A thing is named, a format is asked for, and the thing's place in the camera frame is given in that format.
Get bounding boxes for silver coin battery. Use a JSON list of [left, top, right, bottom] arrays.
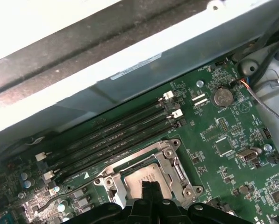
[[210, 85, 233, 108]]

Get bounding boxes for metal socket cover frame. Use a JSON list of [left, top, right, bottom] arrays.
[[111, 147, 191, 207]]

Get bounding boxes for black RAM slot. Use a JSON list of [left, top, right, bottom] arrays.
[[45, 102, 175, 172], [54, 120, 186, 187], [43, 109, 184, 182], [35, 90, 175, 162]]

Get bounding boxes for grey braided wire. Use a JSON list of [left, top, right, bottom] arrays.
[[245, 87, 279, 122]]

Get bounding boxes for silver board USB port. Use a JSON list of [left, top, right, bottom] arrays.
[[236, 149, 259, 163]]

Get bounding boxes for silver CPU plate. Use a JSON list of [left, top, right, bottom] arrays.
[[123, 162, 174, 203]]

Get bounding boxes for metal wire locking lever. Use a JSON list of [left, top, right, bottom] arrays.
[[173, 156, 186, 182], [36, 171, 107, 214]]

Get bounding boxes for metal CPU socket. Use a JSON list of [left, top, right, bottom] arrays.
[[93, 139, 204, 208]]

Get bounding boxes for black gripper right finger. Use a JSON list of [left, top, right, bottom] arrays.
[[151, 181, 242, 224]]

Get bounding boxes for white case wall sticker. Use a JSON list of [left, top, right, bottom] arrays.
[[110, 52, 162, 81]]

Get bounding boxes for green motherboard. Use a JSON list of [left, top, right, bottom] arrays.
[[0, 58, 279, 224]]

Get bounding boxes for black open PC case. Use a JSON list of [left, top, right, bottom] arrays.
[[0, 0, 279, 168]]

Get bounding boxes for coloured fan connector wires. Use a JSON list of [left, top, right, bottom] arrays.
[[230, 78, 250, 91]]

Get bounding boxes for black looped case cable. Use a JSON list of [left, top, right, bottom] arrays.
[[232, 9, 279, 87]]

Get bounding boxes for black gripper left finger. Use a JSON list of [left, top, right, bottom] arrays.
[[70, 181, 154, 224]]

